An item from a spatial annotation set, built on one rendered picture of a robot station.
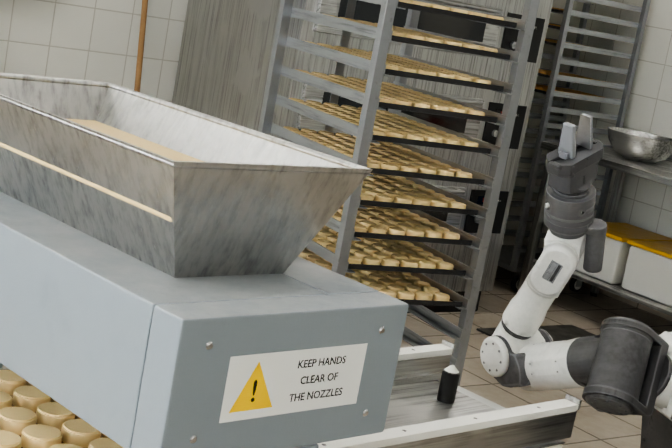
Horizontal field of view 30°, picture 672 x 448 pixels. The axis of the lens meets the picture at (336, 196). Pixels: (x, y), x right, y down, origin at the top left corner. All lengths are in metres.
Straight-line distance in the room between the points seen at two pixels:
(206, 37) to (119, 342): 4.72
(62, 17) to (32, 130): 4.42
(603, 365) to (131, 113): 0.92
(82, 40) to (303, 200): 4.62
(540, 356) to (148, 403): 1.18
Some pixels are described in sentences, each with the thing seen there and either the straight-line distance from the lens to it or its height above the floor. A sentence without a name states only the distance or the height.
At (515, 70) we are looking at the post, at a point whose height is 1.37.
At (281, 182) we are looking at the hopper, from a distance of 1.39.
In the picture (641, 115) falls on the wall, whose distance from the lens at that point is 7.54.
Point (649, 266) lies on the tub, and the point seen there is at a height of 0.39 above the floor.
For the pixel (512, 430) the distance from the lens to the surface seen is 2.08.
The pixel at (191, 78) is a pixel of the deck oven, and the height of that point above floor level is 0.95.
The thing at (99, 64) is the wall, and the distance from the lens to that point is 6.06.
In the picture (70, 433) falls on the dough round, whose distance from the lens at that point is 1.63.
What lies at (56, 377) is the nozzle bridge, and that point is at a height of 1.05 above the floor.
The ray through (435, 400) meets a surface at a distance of 2.25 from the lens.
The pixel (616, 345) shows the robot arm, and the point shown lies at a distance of 2.21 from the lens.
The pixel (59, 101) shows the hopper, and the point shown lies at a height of 1.29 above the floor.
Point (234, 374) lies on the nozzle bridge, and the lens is 1.30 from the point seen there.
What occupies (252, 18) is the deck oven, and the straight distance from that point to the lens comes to 5.69.
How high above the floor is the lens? 1.53
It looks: 10 degrees down
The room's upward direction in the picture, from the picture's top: 11 degrees clockwise
